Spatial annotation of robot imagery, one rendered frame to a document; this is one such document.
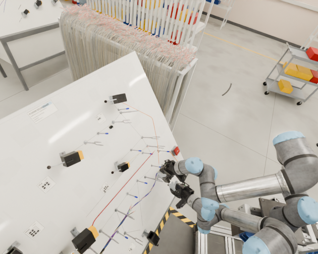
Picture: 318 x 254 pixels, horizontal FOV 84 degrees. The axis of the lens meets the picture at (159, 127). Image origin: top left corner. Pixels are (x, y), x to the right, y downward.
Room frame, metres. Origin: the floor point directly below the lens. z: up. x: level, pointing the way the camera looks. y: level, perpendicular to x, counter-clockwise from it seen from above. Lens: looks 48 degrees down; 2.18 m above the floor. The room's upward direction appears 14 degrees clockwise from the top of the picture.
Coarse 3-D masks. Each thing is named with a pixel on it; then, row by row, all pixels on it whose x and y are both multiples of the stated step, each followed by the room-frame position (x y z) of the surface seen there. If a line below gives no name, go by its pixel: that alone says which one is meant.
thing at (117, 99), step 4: (112, 96) 0.65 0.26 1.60; (116, 96) 0.64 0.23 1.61; (120, 96) 0.65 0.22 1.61; (124, 96) 0.67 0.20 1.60; (104, 100) 0.60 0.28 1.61; (108, 100) 0.61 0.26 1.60; (112, 100) 0.62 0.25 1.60; (116, 100) 0.63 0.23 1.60; (120, 100) 0.63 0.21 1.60; (124, 100) 0.65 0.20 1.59
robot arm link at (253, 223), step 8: (224, 208) 0.41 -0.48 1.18; (224, 216) 0.36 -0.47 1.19; (232, 216) 0.35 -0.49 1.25; (240, 216) 0.34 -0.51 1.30; (248, 216) 0.34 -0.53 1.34; (256, 216) 0.34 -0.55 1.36; (240, 224) 0.31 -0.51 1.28; (248, 224) 0.30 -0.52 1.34; (256, 224) 0.29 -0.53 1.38; (264, 224) 0.29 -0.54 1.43; (272, 224) 0.27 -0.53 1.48; (280, 224) 0.28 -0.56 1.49; (256, 232) 0.27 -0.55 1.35; (288, 232) 0.25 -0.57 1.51; (296, 240) 0.23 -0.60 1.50; (296, 248) 0.20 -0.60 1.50
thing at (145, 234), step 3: (144, 231) 0.25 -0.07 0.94; (150, 231) 0.24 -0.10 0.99; (144, 234) 0.23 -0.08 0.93; (147, 234) 0.23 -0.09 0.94; (150, 234) 0.23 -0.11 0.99; (153, 234) 0.23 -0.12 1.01; (156, 234) 0.23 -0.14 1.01; (147, 237) 0.21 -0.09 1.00; (150, 237) 0.22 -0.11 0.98; (153, 237) 0.21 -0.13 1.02; (156, 237) 0.22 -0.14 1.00; (150, 240) 0.20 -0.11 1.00; (153, 240) 0.20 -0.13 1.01; (156, 240) 0.21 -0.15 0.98; (153, 243) 0.19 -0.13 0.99; (156, 243) 0.20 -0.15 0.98
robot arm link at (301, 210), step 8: (288, 200) 0.48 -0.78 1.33; (296, 200) 0.47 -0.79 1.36; (304, 200) 0.47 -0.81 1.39; (312, 200) 0.48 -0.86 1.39; (288, 208) 0.45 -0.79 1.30; (296, 208) 0.43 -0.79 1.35; (304, 208) 0.43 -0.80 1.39; (312, 208) 0.44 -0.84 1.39; (288, 216) 0.41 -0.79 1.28; (296, 216) 0.40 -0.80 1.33; (304, 216) 0.40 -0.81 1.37; (312, 216) 0.40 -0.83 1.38; (296, 224) 0.38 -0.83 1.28; (304, 224) 0.38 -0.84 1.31
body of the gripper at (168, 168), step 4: (164, 160) 0.57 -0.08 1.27; (168, 160) 0.55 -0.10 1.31; (172, 160) 0.53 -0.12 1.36; (164, 164) 0.54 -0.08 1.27; (168, 164) 0.52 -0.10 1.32; (172, 164) 0.51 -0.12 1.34; (160, 168) 0.52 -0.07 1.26; (164, 168) 0.50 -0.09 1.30; (168, 168) 0.50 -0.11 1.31; (172, 168) 0.49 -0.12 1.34; (164, 172) 0.50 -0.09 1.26; (168, 172) 0.49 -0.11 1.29; (172, 172) 0.50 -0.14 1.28; (172, 176) 0.48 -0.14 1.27
